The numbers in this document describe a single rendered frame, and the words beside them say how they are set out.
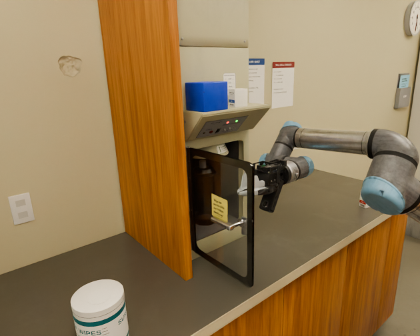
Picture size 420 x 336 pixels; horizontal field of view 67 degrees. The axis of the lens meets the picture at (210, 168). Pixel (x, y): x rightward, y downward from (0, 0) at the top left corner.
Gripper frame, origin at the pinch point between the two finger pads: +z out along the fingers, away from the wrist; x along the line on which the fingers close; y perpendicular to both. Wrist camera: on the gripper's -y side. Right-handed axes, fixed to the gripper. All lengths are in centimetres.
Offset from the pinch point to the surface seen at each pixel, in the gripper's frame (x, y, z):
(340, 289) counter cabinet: 6, -62, -64
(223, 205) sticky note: -6.5, -4.8, 1.5
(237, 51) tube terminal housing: -24, 42, -24
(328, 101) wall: -58, 17, -160
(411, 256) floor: -6, -121, -236
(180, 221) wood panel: -18.8, -11.9, 9.0
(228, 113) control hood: -14.2, 22.2, -8.7
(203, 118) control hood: -15.4, 21.2, 1.3
